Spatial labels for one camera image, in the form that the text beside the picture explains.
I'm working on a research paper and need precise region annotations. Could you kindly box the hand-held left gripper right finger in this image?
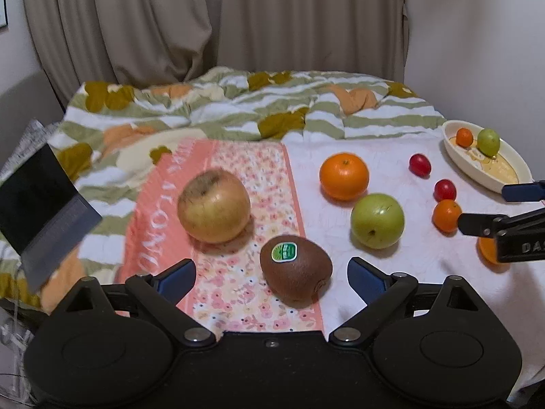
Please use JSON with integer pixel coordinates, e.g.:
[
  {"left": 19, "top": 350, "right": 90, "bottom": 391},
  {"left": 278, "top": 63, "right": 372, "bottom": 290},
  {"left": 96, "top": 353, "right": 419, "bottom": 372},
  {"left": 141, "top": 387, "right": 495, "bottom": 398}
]
[{"left": 328, "top": 256, "right": 486, "bottom": 348}]

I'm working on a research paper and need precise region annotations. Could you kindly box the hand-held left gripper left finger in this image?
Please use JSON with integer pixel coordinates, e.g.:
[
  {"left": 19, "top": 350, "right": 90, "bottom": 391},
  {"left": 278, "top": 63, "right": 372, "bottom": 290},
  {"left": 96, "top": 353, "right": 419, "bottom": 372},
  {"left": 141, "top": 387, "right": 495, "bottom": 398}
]
[{"left": 55, "top": 258, "right": 218, "bottom": 348}]

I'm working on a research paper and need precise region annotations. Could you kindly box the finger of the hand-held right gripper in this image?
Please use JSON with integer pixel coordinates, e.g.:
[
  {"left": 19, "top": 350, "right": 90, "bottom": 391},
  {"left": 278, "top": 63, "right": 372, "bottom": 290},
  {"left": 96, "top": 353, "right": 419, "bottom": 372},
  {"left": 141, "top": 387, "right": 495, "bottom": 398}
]
[
  {"left": 501, "top": 181, "right": 545, "bottom": 203},
  {"left": 457, "top": 208, "right": 545, "bottom": 239}
]

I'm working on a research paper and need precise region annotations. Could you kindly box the red cherry tomato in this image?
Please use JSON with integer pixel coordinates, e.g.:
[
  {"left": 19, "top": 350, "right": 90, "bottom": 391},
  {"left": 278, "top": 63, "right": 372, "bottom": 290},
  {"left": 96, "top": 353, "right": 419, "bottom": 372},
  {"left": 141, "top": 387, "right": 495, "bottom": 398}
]
[
  {"left": 433, "top": 179, "right": 457, "bottom": 202},
  {"left": 409, "top": 154, "right": 432, "bottom": 177}
]

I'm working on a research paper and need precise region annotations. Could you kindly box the white oval dish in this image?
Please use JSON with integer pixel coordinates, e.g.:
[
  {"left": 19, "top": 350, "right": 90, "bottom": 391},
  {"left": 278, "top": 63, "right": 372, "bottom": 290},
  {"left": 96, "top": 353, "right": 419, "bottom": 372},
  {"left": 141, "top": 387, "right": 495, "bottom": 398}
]
[{"left": 441, "top": 119, "right": 535, "bottom": 194}]

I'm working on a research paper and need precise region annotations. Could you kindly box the large green apple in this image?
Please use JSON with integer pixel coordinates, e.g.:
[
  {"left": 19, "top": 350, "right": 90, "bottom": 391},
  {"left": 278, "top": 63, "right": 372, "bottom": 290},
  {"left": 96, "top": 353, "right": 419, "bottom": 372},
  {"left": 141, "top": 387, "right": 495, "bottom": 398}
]
[{"left": 350, "top": 193, "right": 405, "bottom": 250}]

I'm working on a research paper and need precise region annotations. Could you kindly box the brown kiwi green sticker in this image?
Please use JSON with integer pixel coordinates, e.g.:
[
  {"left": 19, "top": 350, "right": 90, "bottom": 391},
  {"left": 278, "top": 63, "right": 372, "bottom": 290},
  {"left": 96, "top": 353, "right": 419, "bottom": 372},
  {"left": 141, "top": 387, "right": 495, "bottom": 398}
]
[{"left": 260, "top": 235, "right": 333, "bottom": 308}]

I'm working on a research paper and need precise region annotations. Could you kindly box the yellow apple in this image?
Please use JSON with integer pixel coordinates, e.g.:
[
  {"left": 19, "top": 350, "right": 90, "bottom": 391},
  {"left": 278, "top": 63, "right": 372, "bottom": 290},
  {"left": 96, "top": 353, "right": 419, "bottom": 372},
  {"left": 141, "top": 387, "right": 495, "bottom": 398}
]
[{"left": 176, "top": 169, "right": 252, "bottom": 244}]

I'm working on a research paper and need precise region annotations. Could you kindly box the large orange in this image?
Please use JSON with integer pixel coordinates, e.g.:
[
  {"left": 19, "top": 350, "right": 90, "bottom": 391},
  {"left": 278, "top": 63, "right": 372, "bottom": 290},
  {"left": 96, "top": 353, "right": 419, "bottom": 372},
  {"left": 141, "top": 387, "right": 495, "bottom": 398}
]
[{"left": 319, "top": 152, "right": 370, "bottom": 202}]

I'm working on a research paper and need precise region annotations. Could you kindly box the small green fruit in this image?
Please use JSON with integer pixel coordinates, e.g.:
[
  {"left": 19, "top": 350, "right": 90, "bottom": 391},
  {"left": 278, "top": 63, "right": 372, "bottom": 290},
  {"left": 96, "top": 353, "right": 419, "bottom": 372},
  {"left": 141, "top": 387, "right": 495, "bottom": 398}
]
[{"left": 477, "top": 128, "right": 501, "bottom": 157}]

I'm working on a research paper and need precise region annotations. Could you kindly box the black flat panel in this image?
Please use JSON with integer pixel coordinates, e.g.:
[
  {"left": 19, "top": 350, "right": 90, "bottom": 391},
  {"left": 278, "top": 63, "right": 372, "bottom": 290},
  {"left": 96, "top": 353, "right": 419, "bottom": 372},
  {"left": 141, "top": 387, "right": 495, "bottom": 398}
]
[{"left": 0, "top": 142, "right": 103, "bottom": 292}]

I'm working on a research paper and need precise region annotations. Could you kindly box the green striped floral blanket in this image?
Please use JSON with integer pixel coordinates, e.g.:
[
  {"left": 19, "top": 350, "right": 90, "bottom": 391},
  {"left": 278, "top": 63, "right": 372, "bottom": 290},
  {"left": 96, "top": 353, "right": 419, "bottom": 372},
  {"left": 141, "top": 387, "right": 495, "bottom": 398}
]
[{"left": 0, "top": 67, "right": 448, "bottom": 312}]

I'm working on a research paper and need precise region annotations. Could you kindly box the grey patterned cloth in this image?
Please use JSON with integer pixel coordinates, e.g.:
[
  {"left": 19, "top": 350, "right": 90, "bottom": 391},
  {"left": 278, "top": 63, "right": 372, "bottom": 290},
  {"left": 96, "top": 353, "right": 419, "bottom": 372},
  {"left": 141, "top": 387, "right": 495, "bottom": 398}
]
[{"left": 0, "top": 119, "right": 64, "bottom": 180}]

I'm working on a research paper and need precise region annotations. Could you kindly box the beige curtain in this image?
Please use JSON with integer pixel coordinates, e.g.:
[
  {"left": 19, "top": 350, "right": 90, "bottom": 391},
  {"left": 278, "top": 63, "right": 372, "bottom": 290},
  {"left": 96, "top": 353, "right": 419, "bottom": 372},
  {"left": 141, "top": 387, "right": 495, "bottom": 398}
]
[{"left": 21, "top": 0, "right": 409, "bottom": 107}]

